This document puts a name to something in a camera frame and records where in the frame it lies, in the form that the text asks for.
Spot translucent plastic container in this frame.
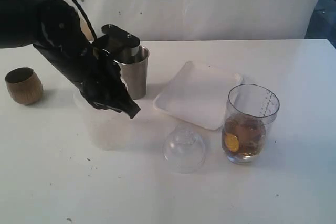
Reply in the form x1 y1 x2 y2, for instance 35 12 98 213
73 91 141 151

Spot stainless steel cup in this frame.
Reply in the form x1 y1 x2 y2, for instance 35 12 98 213
115 45 150 100

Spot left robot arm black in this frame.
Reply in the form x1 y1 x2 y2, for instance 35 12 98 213
1 0 140 118

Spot clear dome shaker lid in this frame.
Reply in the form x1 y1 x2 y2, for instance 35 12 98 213
163 124 205 174

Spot brown wooden cup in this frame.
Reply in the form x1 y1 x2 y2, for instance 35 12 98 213
5 67 43 105

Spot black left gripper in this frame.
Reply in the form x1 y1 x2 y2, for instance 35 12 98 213
33 24 141 119

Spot clear plastic shaker cup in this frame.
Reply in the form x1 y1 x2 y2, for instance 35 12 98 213
222 84 280 164

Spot white rectangular tray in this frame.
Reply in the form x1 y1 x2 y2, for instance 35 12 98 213
153 61 243 131

